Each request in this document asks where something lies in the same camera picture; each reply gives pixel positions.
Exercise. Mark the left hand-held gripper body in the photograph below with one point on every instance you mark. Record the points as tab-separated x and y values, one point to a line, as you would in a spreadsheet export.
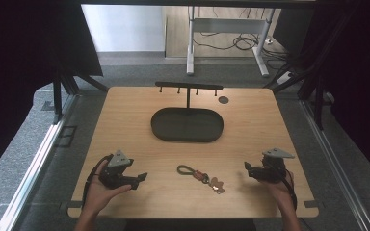
115	174

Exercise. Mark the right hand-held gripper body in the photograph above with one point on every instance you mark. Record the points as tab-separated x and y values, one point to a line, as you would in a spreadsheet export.
271	171

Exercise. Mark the black key rack with tray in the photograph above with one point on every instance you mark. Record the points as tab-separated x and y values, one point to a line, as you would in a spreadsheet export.
187	125

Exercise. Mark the person's right hand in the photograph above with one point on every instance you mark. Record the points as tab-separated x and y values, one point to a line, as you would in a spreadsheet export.
279	192

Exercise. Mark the person's left hand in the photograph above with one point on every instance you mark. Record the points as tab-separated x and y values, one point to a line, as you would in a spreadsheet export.
101	194

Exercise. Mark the round dark table grommet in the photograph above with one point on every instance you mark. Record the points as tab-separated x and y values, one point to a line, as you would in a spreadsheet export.
223	100

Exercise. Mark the black metal stand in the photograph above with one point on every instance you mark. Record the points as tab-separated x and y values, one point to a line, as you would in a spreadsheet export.
64	93
314	89

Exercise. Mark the white power strip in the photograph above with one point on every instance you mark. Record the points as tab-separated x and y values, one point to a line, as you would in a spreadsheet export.
284	78

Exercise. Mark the black curtain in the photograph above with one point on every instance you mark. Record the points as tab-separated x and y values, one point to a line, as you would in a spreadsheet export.
19	64
356	80

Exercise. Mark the dark panel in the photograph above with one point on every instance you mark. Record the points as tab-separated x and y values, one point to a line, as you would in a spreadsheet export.
294	30

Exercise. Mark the metal floor rail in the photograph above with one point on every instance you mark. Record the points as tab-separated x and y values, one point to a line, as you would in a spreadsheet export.
334	166
29	179

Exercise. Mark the white desk frame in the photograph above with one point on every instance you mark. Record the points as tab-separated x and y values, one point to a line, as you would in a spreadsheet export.
228	25

